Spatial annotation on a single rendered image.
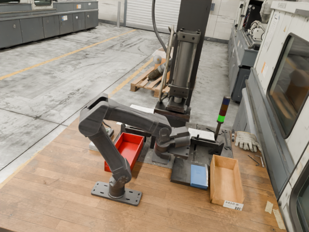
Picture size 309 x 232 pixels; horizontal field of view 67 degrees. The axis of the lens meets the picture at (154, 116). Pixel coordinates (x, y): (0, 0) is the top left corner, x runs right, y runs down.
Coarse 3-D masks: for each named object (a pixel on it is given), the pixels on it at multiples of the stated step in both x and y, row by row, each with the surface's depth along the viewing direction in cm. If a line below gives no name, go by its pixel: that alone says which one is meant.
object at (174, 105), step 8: (176, 96) 111; (160, 104) 118; (168, 104) 110; (176, 104) 111; (184, 104) 112; (160, 112) 114; (168, 112) 113; (176, 112) 113; (184, 112) 113; (184, 120) 113
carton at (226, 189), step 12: (216, 156) 115; (216, 168) 116; (228, 168) 117; (216, 180) 108; (228, 180) 109; (240, 180) 101; (216, 192) 102; (228, 192) 103; (240, 192) 97; (228, 204) 95; (240, 204) 94
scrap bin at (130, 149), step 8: (120, 136) 121; (128, 136) 125; (136, 136) 124; (120, 144) 124; (128, 144) 125; (136, 144) 126; (120, 152) 118; (128, 152) 119; (136, 152) 111; (128, 160) 114; (136, 160) 114; (104, 168) 105
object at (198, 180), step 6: (192, 168) 111; (198, 168) 111; (204, 168) 112; (192, 174) 107; (198, 174) 108; (204, 174) 108; (192, 180) 104; (198, 180) 104; (204, 180) 105; (198, 186) 101; (204, 186) 100
